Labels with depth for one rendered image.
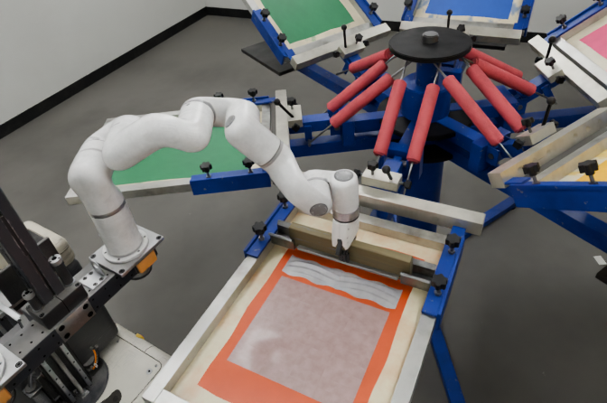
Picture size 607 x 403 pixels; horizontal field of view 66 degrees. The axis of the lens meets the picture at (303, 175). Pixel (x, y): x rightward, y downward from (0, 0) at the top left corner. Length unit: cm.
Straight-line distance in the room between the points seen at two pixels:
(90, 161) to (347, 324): 78
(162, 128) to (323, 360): 70
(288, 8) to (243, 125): 152
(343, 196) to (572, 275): 187
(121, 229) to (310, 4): 167
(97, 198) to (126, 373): 114
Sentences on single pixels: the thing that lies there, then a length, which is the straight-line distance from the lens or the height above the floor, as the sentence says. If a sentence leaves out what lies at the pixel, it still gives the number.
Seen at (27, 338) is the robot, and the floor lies 112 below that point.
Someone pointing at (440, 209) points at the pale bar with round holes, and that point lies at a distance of 152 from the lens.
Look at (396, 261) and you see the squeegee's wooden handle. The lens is 134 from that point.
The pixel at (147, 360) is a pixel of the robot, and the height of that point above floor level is 28.
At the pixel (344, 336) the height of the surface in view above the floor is 96.
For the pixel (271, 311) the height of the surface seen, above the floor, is 96.
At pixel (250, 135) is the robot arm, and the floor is 148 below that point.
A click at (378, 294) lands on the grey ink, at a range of 138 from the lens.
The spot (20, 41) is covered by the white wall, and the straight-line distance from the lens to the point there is 503.
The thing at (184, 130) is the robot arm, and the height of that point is 153.
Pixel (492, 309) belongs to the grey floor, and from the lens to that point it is 262.
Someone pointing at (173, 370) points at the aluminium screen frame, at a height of 99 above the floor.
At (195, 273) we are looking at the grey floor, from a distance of 285.
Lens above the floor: 206
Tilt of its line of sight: 38 degrees down
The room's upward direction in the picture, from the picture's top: 7 degrees counter-clockwise
